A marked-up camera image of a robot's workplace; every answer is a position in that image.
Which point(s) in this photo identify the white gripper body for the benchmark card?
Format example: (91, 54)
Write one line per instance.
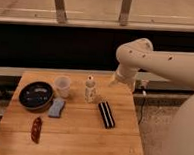
(117, 78)

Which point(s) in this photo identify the red chili pepper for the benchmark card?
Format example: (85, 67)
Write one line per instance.
(36, 130)

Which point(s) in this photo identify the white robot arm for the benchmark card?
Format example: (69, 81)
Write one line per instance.
(172, 65)

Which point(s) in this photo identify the small white bottle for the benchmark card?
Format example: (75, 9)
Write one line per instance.
(90, 89)

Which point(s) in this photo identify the black striped rectangular block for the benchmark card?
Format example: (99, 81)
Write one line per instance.
(107, 116)

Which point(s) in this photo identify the blue sponge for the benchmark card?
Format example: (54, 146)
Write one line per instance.
(56, 107)

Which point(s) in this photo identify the wooden cutting board table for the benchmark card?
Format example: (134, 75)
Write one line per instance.
(80, 129)

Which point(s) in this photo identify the black bowl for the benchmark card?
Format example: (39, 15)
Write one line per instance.
(35, 96)

